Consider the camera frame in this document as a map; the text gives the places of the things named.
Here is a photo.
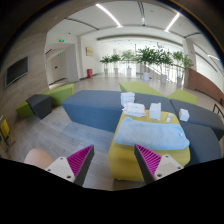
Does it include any framed wall picture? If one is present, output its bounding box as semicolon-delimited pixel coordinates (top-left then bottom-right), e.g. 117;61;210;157
86;47;94;56

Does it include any dark grey sofa seat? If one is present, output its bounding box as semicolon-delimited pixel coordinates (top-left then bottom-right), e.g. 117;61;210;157
171;99;224;166

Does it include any long blue-grey bench sofa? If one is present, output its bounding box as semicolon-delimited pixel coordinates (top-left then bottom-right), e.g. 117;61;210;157
61;89;177;133

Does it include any dark grey cube stool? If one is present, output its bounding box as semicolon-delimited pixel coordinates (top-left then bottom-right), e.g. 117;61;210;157
27;94;52;119

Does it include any green ottoman far centre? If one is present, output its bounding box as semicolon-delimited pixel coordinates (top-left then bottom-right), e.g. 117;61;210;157
119;81;163;97

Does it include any yellow-green ottoman table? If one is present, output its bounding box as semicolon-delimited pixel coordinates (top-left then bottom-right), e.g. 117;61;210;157
108;110;190;181

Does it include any light blue towel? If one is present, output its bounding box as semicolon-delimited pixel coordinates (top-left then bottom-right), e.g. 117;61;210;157
114;117;190;150

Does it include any dark chair right edge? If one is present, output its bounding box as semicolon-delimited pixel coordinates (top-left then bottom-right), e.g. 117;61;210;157
213;99;224;118

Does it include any yellow sign stand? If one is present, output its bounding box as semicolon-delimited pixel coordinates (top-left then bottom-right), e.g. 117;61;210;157
0;116;15;149

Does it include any potted plant right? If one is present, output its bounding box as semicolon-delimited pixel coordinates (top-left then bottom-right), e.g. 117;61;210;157
172;51;192;86

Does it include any wall-mounted black television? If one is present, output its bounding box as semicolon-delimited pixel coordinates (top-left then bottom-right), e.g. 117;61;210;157
5;56;29;87

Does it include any white tissue pack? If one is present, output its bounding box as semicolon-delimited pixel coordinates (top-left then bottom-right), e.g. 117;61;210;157
149;103;161;120

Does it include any green bench left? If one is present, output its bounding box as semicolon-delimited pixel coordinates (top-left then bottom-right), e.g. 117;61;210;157
16;84;74;118

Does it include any green ottoman far right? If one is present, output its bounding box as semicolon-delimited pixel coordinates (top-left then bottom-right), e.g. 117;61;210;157
168;89;197;105

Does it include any potted plant far left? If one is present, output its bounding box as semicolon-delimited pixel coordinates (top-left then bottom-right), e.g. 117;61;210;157
100;55;112;74

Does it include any green ottoman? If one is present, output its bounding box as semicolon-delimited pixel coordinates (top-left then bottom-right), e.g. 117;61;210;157
168;89;197;105
119;81;163;97

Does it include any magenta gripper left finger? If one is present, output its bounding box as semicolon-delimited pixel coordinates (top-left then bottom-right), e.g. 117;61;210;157
46;145;94;186

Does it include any small white bottle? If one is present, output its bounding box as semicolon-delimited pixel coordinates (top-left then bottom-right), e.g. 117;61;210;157
166;113;173;123

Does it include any crumpled white towel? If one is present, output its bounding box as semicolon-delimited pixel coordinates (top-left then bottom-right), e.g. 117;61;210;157
123;102;146;117

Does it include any red bin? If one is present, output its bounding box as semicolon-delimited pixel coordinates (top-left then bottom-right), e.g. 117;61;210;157
87;69;93;78

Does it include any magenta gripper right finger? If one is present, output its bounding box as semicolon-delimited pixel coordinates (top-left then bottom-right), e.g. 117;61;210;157
134;144;182;184

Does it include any large potted plant centre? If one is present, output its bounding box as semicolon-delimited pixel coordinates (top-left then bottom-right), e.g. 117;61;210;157
136;46;158;81

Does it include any stack of white folded towels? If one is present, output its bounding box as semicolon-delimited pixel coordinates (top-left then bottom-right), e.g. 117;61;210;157
121;92;135;105

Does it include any pink round stool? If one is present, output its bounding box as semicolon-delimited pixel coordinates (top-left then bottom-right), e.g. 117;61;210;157
24;148;53;169

